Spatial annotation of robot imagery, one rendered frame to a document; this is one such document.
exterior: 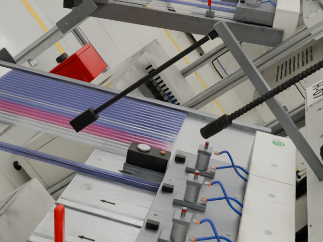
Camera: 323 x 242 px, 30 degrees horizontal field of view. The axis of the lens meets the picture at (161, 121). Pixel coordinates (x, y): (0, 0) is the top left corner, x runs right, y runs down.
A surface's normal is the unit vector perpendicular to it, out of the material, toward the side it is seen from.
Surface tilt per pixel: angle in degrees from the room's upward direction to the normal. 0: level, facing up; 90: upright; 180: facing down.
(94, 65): 0
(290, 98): 90
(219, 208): 43
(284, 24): 90
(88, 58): 0
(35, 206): 0
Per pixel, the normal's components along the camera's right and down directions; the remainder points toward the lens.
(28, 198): 0.79, -0.49
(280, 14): -0.21, 0.37
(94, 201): 0.18, -0.89
